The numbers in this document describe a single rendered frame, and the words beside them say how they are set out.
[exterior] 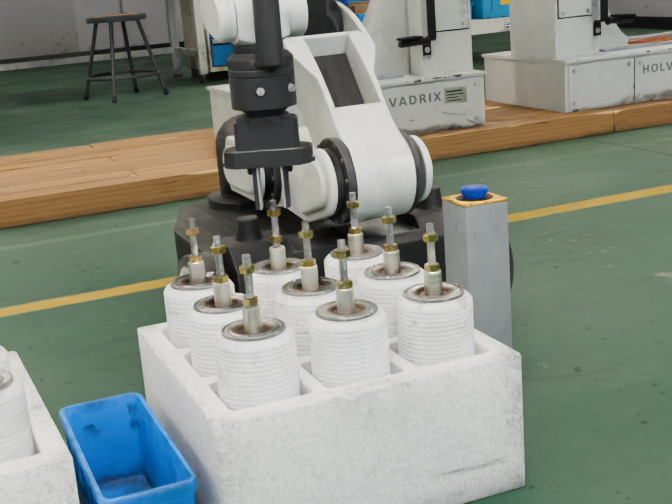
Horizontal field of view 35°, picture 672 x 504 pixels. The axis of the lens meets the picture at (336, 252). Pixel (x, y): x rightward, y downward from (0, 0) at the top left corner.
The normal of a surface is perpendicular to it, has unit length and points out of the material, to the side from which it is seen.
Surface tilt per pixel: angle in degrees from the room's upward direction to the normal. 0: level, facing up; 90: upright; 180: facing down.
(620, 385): 0
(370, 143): 38
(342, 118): 51
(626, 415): 0
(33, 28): 90
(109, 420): 88
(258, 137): 90
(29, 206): 90
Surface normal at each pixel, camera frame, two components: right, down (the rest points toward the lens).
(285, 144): 0.00, 0.26
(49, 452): -0.07, -0.96
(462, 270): -0.92, 0.17
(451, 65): 0.40, 0.21
